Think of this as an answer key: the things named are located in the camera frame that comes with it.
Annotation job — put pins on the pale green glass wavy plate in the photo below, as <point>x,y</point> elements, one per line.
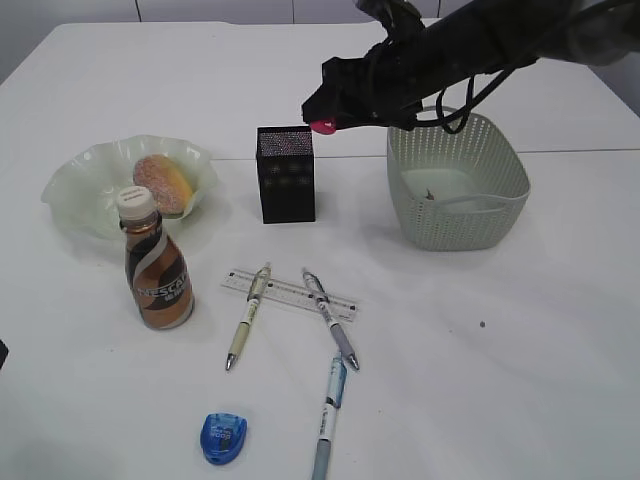
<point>82,193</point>

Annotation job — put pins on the orange bread loaf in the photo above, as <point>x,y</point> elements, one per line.
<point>168,185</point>

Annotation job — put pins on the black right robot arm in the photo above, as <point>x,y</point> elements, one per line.
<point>434,76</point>

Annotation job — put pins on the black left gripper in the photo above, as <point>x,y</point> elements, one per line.
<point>4,351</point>

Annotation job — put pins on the Nescafe coffee bottle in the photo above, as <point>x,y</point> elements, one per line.
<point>156,271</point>

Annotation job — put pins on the beige grip pen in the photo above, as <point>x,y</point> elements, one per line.
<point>255,294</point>

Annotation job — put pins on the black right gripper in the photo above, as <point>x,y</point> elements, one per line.
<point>359,92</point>

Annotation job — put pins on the clear plastic ruler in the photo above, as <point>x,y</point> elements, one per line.
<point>291,294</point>

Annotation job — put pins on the blue pencil sharpener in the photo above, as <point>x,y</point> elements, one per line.
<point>222,433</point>

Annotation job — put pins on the black mesh pen holder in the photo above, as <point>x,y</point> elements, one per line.
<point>285,169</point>

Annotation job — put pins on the pink pencil sharpener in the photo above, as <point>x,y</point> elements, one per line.
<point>324,127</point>

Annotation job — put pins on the grey grip pen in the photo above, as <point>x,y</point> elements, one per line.
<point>337,332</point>

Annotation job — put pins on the pale green plastic basket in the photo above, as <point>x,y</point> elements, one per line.
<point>479,182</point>

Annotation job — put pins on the light blue pen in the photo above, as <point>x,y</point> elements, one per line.
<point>331,407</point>

